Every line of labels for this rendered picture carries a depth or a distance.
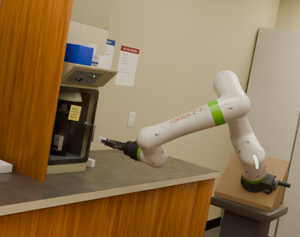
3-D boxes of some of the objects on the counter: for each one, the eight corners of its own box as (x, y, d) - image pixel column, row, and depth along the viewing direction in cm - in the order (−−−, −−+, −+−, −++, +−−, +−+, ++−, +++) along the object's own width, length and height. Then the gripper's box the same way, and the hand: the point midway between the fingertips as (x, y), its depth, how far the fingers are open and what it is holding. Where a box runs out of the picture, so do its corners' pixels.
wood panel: (-22, 156, 248) (17, -118, 234) (-17, 155, 250) (22, -115, 236) (40, 181, 220) (88, -128, 206) (45, 181, 222) (92, -124, 208)
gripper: (142, 142, 237) (107, 132, 251) (126, 142, 226) (90, 131, 240) (140, 156, 237) (105, 146, 251) (124, 157, 227) (88, 146, 241)
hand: (103, 140), depth 244 cm, fingers closed
